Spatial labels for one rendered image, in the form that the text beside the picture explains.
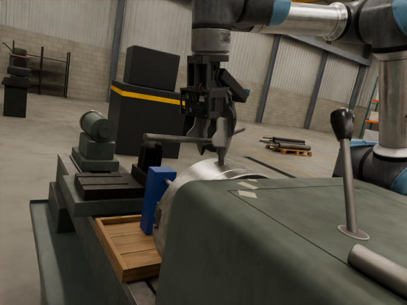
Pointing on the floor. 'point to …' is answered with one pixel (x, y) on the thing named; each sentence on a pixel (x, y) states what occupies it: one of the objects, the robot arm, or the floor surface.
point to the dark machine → (146, 101)
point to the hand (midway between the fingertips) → (213, 150)
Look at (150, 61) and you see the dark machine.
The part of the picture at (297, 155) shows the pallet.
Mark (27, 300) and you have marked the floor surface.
